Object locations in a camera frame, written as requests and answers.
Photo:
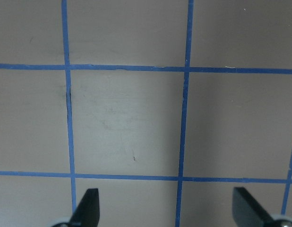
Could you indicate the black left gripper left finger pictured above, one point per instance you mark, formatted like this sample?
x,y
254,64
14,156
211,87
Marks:
x,y
87,213

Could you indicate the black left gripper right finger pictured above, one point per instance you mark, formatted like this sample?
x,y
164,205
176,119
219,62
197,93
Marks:
x,y
247,212

